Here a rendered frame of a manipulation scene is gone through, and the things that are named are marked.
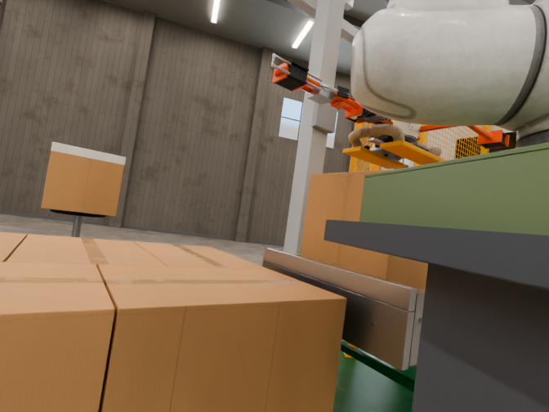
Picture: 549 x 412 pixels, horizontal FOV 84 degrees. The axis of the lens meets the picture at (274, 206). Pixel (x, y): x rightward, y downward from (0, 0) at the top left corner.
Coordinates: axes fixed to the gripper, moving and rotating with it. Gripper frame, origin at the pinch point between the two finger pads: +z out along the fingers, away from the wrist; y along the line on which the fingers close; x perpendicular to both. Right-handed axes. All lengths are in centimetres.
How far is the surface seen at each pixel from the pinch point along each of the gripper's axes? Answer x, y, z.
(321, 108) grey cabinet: 59, -41, 87
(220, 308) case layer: -57, 67, -19
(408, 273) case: 9, 58, -23
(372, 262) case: -4, 56, -17
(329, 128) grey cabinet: 70, -29, 87
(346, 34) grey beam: 166, -190, 179
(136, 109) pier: 50, -197, 806
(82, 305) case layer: -82, 66, -17
